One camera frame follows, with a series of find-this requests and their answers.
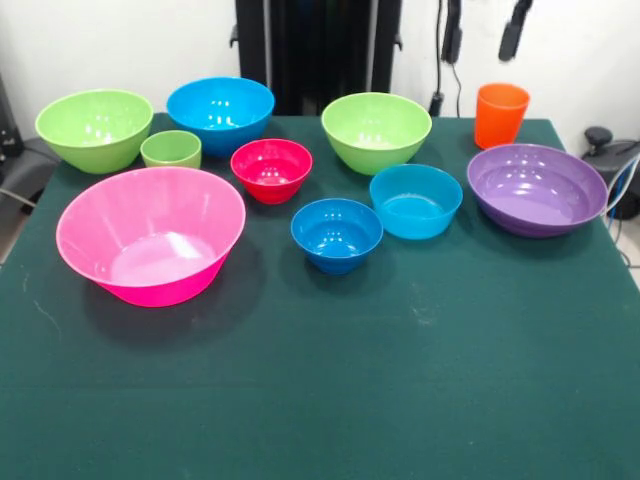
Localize purple shallow bowl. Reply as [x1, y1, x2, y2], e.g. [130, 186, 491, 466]
[466, 143, 610, 239]

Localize blue large bowl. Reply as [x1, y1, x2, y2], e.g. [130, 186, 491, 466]
[166, 76, 276, 159]

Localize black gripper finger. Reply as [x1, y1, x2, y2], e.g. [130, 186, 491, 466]
[498, 0, 534, 63]
[441, 0, 464, 65]

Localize black stand base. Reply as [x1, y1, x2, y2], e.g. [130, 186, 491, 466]
[0, 74, 61, 201]
[574, 126, 640, 221]

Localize lime green large bowl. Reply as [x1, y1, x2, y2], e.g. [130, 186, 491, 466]
[34, 88, 155, 175]
[320, 92, 433, 177]

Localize orange cup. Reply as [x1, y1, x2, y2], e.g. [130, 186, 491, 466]
[474, 82, 531, 151]

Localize grey cable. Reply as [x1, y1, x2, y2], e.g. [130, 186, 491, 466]
[0, 187, 37, 209]

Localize black cable with plug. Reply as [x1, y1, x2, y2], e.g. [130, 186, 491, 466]
[427, 0, 447, 117]

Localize thin black cable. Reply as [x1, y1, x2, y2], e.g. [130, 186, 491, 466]
[451, 59, 464, 120]

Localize pink large bowl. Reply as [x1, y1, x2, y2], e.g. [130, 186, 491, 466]
[55, 166, 247, 308]

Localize turquoise bowl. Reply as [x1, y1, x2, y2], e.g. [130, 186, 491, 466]
[369, 163, 464, 241]

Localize dark blue small bowl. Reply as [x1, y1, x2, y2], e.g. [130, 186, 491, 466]
[290, 198, 385, 276]

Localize dark green table cloth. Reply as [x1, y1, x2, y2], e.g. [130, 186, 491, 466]
[0, 112, 640, 480]

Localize lime green small cup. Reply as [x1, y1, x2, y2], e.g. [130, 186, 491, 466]
[140, 130, 203, 170]

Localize tangled floor cables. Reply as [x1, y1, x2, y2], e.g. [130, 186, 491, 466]
[603, 154, 640, 271]

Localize red small bowl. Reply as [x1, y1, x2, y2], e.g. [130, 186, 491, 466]
[230, 138, 314, 206]

